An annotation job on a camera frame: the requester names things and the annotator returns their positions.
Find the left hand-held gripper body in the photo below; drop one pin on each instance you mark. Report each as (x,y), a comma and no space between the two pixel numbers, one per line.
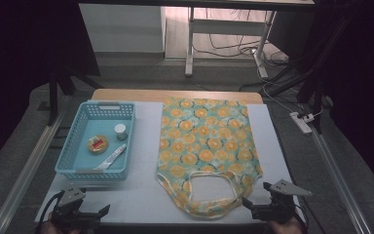
(69,208)

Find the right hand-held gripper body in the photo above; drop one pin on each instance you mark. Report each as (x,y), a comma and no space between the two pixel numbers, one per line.
(279,204)

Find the light blue plastic basket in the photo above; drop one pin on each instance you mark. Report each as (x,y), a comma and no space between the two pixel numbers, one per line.
(87,148)

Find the white tube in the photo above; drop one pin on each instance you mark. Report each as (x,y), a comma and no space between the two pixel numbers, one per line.
(113,157)

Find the round gold tin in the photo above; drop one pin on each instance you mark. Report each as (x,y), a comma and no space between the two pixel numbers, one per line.
(97,144)

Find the floral cloth bag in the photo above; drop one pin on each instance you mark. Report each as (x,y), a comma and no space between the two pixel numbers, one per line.
(204,139)

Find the person's right hand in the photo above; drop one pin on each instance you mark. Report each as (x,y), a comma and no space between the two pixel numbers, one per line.
(287,227)

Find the person's left hand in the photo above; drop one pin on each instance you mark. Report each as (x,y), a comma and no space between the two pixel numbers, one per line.
(56,229)

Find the white table mat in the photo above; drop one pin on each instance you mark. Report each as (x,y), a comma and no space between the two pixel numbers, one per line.
(142,195)

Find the small jar with white lid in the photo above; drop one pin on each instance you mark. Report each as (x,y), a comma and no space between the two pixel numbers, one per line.
(120,130)

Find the white power strip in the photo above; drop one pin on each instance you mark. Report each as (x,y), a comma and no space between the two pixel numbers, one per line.
(300,122)

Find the black tripod stand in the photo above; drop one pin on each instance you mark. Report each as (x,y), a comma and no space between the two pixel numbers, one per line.
(58,84)

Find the wooden table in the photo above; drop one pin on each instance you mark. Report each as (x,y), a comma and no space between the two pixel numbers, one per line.
(136,94)

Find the black metal stand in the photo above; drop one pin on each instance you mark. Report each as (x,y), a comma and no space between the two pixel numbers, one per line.
(315,81)

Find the aluminium rail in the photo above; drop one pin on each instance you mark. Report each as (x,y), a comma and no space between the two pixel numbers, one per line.
(341,182)
(22,175)

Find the white desk frame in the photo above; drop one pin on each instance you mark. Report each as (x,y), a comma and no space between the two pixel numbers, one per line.
(227,27)

